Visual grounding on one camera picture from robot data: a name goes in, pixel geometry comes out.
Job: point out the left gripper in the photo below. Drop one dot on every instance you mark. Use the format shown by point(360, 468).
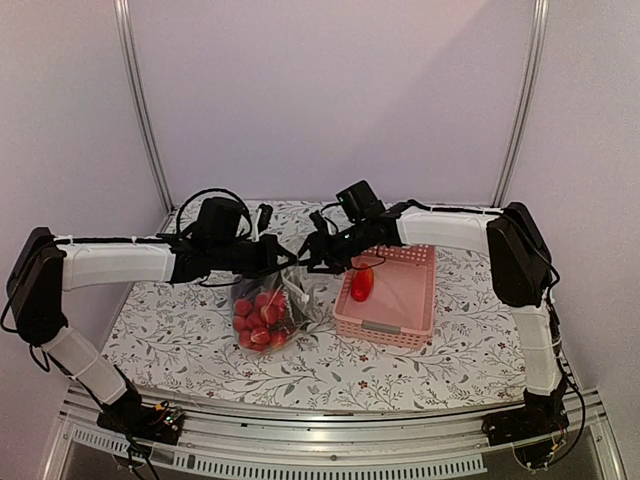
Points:
point(269, 262)

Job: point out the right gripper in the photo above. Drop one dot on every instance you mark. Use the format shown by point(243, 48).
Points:
point(315, 240)

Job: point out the red orange fake pepper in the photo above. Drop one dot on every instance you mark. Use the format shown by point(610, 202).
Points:
point(362, 284)

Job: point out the clear zip top bag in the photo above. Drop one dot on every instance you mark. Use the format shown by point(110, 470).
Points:
point(245, 287)

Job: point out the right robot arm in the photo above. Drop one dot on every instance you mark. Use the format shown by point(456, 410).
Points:
point(522, 275)

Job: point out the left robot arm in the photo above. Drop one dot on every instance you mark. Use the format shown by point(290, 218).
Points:
point(225, 237)

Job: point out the green fake vegetable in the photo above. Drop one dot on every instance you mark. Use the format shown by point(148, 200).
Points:
point(303, 305)

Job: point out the pink plastic basket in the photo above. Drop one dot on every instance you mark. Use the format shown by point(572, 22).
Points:
point(401, 308)

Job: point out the floral table mat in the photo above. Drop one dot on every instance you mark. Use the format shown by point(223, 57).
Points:
point(179, 338)

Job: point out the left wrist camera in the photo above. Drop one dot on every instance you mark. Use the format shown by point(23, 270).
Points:
point(263, 218)

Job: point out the aluminium front rail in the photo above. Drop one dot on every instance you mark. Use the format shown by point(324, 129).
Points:
point(229, 440)

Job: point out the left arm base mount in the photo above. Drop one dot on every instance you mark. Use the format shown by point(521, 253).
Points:
point(161, 423)

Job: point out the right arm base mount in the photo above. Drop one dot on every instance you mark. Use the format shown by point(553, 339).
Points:
point(540, 425)

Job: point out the left aluminium frame post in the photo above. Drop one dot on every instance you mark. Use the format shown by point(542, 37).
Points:
point(134, 77)

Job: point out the aluminium frame post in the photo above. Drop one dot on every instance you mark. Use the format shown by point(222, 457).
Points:
point(532, 63)
point(134, 77)

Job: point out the right aluminium frame post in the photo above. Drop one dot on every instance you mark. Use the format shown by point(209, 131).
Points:
point(532, 63)

